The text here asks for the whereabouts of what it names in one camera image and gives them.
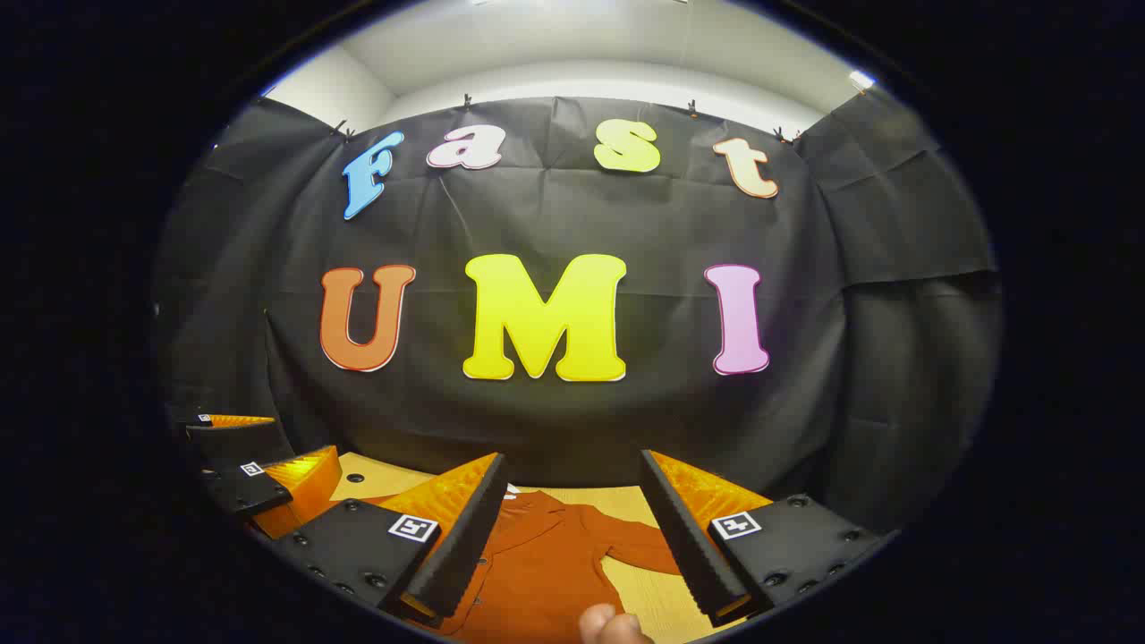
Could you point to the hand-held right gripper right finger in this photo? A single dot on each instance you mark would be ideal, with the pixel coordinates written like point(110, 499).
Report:
point(689, 537)

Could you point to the black backdrop cloth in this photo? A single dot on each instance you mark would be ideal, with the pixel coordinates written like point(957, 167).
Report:
point(555, 215)

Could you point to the orange button shirt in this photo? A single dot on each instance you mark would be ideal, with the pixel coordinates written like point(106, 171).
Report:
point(546, 572)

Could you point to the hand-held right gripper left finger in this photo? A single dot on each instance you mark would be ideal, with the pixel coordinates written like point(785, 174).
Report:
point(465, 546)

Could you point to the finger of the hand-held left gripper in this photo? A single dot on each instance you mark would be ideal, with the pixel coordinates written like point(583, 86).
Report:
point(241, 492)
point(237, 443)

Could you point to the ceiling light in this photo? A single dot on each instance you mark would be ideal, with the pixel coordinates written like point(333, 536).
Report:
point(861, 80)

